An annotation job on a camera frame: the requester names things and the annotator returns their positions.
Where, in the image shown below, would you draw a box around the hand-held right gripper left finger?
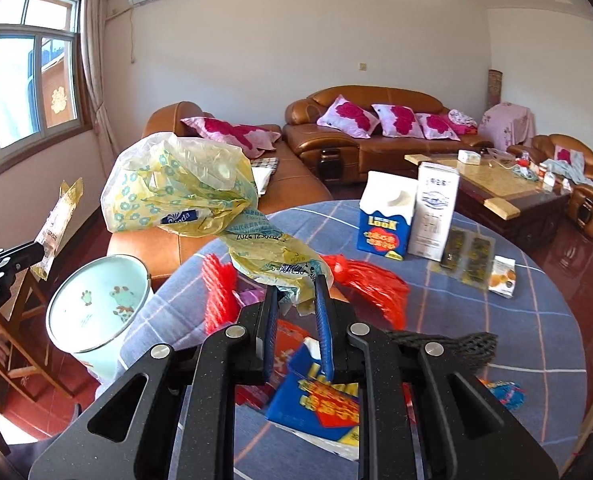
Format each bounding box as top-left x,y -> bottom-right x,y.
26,286 -> 281,480

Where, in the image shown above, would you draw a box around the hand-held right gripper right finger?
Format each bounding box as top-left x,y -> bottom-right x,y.
313,274 -> 559,480

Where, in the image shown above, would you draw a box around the clear yellow snack wrapper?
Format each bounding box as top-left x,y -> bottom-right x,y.
30,178 -> 84,281

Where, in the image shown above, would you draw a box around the red foam fruit net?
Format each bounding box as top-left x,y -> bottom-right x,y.
201,253 -> 242,336

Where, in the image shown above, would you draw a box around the pale green trash bin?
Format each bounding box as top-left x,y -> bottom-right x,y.
45,255 -> 153,381

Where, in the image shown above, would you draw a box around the black foam fruit net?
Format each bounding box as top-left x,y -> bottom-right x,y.
386,329 -> 498,376

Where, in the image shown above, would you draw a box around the yellow floral plastic bag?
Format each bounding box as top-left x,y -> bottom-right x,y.
100,131 -> 334,316

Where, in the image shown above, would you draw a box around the purple wrapper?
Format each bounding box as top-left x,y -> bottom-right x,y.
234,287 -> 267,313

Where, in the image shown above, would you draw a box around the wooden chair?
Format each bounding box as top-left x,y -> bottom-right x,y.
0,255 -> 77,401

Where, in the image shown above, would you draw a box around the red plastic bag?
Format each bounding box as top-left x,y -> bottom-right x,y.
320,254 -> 411,328

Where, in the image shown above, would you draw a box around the flattened blue carton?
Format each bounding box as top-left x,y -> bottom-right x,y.
265,337 -> 362,461

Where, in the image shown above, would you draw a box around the blue standing carton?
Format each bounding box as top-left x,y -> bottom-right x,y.
356,171 -> 418,261

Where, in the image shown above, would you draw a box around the white folded cloth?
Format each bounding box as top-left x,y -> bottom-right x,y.
253,166 -> 276,195

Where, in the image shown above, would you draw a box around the brown leather chaise sofa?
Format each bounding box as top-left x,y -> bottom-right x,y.
107,101 -> 334,281

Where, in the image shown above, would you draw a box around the blue plaid tablecloth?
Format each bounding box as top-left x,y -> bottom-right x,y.
99,200 -> 589,480

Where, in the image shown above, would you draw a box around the checkered folded cloth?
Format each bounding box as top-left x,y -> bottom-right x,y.
250,156 -> 281,175

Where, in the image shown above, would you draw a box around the black yellow blister pack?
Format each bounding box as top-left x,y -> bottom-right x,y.
439,227 -> 497,291

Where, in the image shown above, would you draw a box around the white milk carton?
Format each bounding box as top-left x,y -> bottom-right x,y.
407,162 -> 461,262

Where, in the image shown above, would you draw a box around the white framed window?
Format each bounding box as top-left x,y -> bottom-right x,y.
0,0 -> 90,173

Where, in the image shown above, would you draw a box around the small white snack packet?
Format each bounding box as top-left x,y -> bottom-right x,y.
487,255 -> 517,298

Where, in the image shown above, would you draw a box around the large pink floral pillow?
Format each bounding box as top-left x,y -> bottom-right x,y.
181,116 -> 282,156

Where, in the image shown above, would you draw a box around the brown leather three-seat sofa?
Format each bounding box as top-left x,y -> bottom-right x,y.
282,86 -> 494,178

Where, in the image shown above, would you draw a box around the colourful printed wrapper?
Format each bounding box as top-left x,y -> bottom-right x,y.
483,380 -> 527,411

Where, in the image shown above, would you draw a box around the cream curtain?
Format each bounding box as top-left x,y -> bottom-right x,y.
79,0 -> 122,161

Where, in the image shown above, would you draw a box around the dark wooden coffee table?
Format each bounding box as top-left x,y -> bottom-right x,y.
405,149 -> 572,246

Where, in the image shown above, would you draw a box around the clear glass tray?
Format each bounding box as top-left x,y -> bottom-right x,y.
483,147 -> 517,166

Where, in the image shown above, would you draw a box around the white air conditioner pipe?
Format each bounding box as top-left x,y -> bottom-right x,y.
105,2 -> 137,66

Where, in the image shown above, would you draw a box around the small pink patterned cushion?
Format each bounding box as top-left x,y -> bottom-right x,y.
446,109 -> 478,133

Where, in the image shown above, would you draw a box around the pink floral cloth cover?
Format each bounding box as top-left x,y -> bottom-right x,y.
479,102 -> 536,148

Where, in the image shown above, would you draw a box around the brown leather armchair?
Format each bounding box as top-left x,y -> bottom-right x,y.
507,134 -> 593,238

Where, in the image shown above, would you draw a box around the pale blue crumpled cloth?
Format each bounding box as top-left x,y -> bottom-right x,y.
543,157 -> 593,191

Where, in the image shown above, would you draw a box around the tall patterned rolled mat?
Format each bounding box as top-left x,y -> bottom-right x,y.
487,69 -> 503,111

